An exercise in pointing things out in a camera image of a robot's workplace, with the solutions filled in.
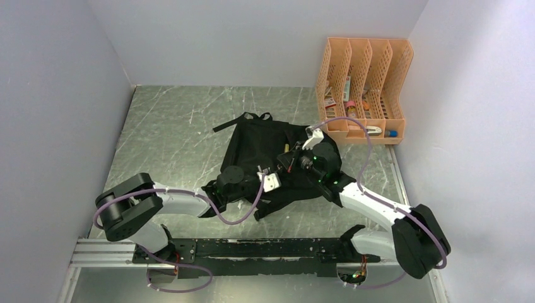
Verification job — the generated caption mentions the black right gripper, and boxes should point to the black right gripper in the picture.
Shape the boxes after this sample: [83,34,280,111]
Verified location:
[278,140,324,183]

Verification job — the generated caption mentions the black student backpack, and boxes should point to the black student backpack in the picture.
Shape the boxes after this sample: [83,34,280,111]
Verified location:
[213,112,341,220]

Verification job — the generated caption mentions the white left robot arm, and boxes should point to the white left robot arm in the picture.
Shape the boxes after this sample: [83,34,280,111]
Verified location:
[93,166,268,263]

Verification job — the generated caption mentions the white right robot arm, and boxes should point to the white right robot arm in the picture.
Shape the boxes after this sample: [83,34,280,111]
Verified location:
[277,143,451,279]

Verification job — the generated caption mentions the white stapler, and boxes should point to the white stapler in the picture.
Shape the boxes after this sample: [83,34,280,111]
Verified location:
[366,126,383,136]

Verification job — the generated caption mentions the pink bottle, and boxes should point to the pink bottle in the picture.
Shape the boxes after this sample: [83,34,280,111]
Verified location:
[344,100,358,119]

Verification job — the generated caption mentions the white red staples box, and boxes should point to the white red staples box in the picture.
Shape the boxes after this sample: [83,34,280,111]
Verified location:
[324,97,336,109]

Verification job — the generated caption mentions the grey blue sharpener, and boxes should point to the grey blue sharpener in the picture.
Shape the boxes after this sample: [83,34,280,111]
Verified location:
[384,130,398,138]

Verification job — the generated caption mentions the tall white green box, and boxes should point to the tall white green box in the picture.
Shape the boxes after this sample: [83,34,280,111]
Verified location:
[343,75,351,102]

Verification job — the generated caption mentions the orange plastic desk organizer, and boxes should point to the orange plastic desk organizer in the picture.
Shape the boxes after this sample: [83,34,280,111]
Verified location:
[315,37,413,145]

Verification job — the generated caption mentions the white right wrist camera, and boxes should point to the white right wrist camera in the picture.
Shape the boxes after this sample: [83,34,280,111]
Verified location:
[302,126,324,150]

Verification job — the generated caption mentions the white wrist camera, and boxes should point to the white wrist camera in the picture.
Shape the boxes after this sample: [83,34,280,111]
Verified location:
[257,172,281,193]
[302,126,324,150]

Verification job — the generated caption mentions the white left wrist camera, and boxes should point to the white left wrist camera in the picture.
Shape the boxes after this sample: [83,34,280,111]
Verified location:
[257,172,281,193]

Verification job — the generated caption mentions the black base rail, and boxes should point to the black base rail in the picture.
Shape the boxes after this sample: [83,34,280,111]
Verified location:
[132,237,381,279]

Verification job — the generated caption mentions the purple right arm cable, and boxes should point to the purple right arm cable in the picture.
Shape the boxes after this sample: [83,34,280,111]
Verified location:
[305,117,448,290]

